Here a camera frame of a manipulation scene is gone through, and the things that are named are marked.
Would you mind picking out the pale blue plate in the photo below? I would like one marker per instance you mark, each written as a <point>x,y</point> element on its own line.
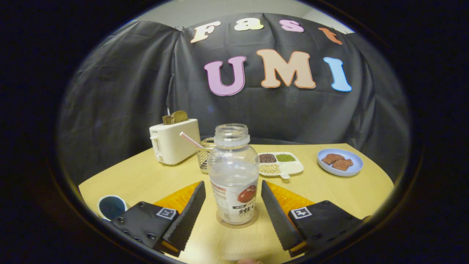
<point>339,173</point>

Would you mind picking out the clear plastic juice bottle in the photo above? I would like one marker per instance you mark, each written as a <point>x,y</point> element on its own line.
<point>234,176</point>

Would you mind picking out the round printed coaster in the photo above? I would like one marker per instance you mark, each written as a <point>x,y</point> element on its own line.
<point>236,226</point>

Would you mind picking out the brown meat piece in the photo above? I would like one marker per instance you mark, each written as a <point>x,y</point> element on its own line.
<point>344,165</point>
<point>331,158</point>

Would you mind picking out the black backdrop cloth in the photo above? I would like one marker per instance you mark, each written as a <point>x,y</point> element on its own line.
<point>121,91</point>

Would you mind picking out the red striped straw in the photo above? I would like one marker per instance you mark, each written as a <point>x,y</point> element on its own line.
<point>190,140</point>

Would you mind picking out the cream white toaster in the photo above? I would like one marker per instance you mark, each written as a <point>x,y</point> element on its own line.
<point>176,145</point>

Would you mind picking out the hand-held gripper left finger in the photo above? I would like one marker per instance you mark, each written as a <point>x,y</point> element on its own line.
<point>187,216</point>

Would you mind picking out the brown toast slices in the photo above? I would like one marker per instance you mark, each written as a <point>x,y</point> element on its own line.
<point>177,117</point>

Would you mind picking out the white divided bean tray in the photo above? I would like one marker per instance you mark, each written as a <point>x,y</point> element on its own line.
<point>291,168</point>

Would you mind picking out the wooden table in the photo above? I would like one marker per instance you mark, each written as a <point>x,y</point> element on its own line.
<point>146,179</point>

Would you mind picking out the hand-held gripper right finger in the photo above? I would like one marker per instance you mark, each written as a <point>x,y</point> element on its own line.
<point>280,220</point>

